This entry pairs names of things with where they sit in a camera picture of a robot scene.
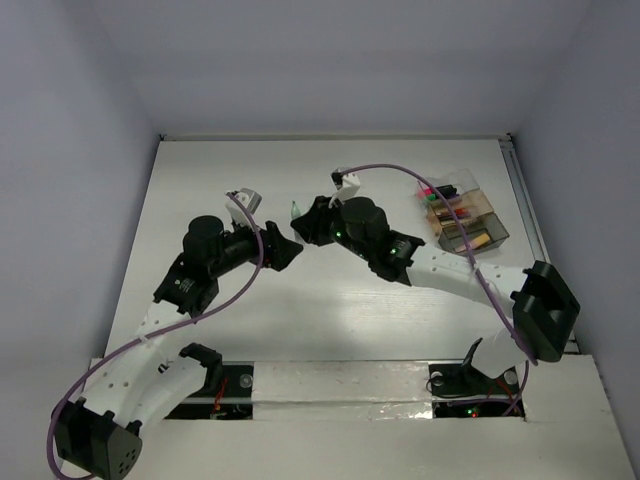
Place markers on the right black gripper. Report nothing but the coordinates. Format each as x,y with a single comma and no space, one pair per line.
312,225

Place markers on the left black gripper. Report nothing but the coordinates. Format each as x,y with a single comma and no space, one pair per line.
277,250

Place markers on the red gel pen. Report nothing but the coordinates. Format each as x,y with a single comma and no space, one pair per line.
460,213

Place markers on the pink orange highlighter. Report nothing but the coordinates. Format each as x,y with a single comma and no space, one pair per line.
480,241

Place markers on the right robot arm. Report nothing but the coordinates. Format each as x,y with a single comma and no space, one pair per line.
539,308

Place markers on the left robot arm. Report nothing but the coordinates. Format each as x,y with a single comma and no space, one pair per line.
100,423

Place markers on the pink highlighter in container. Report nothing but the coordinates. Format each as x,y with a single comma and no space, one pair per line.
425,192

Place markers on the clear organizer container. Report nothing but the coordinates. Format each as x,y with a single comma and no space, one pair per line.
484,230

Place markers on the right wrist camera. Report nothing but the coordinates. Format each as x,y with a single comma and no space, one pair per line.
347,186

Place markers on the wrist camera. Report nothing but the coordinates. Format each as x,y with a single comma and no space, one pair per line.
241,203
347,186

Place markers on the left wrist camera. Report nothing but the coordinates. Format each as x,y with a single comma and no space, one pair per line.
241,203

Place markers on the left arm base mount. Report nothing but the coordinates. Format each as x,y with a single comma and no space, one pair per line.
229,399

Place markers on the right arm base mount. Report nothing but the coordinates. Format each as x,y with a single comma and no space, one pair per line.
460,391

